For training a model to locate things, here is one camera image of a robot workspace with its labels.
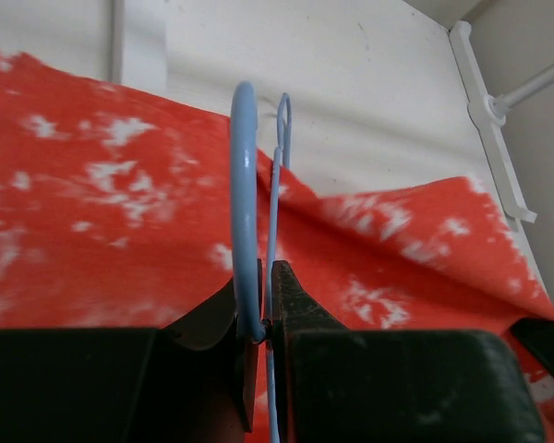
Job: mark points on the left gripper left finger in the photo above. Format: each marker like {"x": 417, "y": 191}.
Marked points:
{"x": 215, "y": 368}

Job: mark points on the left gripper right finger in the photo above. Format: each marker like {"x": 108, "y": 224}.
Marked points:
{"x": 293, "y": 310}

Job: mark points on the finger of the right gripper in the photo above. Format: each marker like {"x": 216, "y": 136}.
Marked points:
{"x": 537, "y": 337}

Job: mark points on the red white patterned trousers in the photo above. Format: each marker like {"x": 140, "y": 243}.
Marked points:
{"x": 115, "y": 222}

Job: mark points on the blue wire hanger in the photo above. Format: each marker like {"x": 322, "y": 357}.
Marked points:
{"x": 253, "y": 294}

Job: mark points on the white clothes rack frame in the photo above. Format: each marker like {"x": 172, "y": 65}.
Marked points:
{"x": 139, "y": 60}

